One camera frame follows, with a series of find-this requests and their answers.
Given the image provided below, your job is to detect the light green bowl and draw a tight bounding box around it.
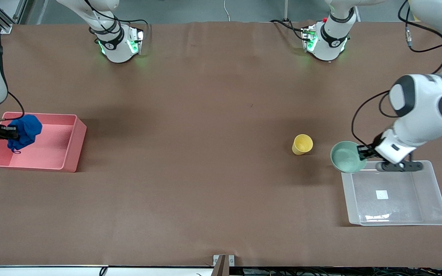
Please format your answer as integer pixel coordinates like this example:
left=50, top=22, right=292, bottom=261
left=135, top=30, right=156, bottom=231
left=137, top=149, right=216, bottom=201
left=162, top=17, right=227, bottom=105
left=330, top=141, right=368, bottom=173

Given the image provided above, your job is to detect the blue cloth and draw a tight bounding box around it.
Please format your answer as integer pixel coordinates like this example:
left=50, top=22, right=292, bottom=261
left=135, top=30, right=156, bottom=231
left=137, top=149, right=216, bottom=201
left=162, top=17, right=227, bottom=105
left=7, top=114, right=43, bottom=154

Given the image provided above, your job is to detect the yellow plastic cup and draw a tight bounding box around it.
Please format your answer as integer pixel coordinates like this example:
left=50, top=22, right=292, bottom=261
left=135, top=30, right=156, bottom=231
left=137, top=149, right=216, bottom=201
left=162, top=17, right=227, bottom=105
left=292, top=134, right=314, bottom=156

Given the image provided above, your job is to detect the pink plastic box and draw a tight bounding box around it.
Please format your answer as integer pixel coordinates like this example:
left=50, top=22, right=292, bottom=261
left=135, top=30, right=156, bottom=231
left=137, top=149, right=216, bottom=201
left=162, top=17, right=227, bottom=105
left=0, top=112, right=87, bottom=173

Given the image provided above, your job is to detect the clear plastic box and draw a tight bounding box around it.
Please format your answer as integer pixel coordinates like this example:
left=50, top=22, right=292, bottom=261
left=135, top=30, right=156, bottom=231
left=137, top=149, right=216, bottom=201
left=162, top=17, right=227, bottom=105
left=340, top=160, right=442, bottom=227

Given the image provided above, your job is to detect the aluminium frame profile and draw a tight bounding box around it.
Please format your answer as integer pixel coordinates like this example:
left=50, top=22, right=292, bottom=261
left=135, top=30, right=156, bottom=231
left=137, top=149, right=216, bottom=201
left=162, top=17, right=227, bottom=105
left=0, top=0, right=28, bottom=33

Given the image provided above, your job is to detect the white table edge rail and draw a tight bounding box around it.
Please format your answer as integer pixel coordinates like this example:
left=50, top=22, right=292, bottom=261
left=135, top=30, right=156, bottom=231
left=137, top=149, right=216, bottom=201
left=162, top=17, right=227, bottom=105
left=0, top=265, right=214, bottom=276

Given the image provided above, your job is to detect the black left arm base cable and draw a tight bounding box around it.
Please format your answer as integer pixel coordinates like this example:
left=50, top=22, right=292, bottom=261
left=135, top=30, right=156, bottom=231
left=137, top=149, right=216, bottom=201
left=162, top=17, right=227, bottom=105
left=270, top=18, right=310, bottom=41

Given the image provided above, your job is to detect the black arm base cable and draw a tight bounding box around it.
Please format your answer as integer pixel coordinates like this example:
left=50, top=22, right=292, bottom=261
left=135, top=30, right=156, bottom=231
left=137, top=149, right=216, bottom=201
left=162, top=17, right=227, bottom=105
left=87, top=0, right=148, bottom=43
left=270, top=18, right=310, bottom=41

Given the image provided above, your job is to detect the black right arm base cable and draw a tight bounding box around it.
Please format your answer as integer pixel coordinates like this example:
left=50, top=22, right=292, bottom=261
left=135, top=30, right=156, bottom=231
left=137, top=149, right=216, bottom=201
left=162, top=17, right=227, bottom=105
left=87, top=0, right=148, bottom=43

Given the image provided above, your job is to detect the metal table edge bracket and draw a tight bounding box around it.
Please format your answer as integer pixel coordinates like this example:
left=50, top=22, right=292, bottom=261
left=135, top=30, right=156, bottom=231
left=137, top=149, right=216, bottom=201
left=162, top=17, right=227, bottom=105
left=213, top=255, right=235, bottom=276

